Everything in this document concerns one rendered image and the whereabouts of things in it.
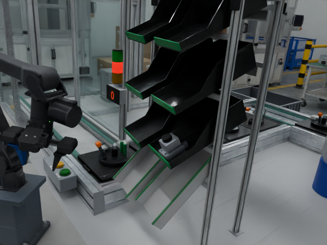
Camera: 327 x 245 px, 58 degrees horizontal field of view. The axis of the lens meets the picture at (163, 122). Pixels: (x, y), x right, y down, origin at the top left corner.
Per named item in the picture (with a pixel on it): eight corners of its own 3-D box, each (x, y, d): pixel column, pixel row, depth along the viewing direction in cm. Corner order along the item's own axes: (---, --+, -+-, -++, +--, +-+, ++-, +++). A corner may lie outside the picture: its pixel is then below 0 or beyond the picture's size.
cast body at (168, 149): (168, 164, 83) (160, 146, 79) (161, 157, 87) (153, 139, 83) (191, 148, 85) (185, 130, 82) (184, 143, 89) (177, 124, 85)
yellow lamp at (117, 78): (115, 84, 136) (115, 74, 135) (110, 81, 140) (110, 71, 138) (124, 83, 139) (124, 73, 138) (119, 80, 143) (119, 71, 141)
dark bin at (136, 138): (140, 148, 92) (132, 130, 89) (125, 133, 103) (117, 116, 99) (210, 106, 100) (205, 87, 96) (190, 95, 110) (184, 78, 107)
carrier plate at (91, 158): (101, 184, 114) (101, 179, 114) (77, 159, 132) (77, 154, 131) (152, 168, 128) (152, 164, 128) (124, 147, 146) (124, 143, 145)
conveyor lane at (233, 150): (104, 211, 113) (104, 189, 110) (71, 172, 137) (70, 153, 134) (281, 143, 186) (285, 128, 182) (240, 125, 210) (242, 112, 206)
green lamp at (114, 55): (115, 62, 133) (115, 51, 131) (110, 61, 136) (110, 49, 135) (124, 61, 136) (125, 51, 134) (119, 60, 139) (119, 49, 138)
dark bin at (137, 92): (142, 100, 87) (133, 78, 83) (126, 89, 97) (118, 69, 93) (217, 58, 94) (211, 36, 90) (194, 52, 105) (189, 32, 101)
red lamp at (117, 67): (115, 73, 135) (115, 62, 133) (110, 71, 138) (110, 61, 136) (124, 72, 137) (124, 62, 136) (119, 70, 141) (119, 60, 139)
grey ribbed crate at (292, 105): (274, 130, 272) (279, 107, 264) (223, 111, 318) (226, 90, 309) (298, 122, 297) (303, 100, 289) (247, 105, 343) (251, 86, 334)
